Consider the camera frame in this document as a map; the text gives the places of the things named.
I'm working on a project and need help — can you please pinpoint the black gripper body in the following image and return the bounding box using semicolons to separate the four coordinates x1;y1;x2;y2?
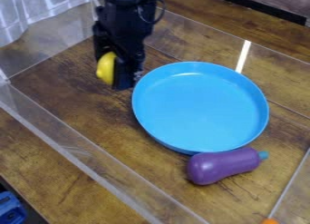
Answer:
92;1;156;53

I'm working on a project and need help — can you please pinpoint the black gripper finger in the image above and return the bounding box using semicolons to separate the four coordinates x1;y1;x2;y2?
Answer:
112;50;145;91
93;36;109;61

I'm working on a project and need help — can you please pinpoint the yellow lemon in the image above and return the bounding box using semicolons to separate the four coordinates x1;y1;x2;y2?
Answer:
96;52;116;85

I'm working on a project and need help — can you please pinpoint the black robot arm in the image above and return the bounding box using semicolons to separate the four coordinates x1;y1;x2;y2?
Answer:
92;0;163;90

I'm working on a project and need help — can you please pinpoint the blue round tray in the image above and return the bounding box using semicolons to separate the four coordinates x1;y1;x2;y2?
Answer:
132;62;268;155

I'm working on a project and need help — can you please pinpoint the white sheer curtain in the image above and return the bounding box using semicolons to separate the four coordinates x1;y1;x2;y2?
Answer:
0;0;91;47

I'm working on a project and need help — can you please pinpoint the dark baseboard strip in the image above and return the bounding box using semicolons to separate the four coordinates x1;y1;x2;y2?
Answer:
226;0;306;26

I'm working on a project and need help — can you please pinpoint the purple toy eggplant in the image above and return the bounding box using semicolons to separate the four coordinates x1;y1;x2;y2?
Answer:
187;148;268;185

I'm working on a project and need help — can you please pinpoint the blue object at corner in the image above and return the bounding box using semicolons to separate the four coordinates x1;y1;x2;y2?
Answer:
0;191;27;224

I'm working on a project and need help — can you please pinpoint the orange object at edge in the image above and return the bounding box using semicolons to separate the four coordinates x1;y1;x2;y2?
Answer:
260;219;279;224

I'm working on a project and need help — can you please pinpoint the black cable loop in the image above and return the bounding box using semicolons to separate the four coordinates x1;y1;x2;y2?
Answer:
135;0;167;25

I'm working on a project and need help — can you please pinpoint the clear acrylic enclosure wall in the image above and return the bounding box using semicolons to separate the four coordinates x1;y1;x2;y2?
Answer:
0;5;310;224

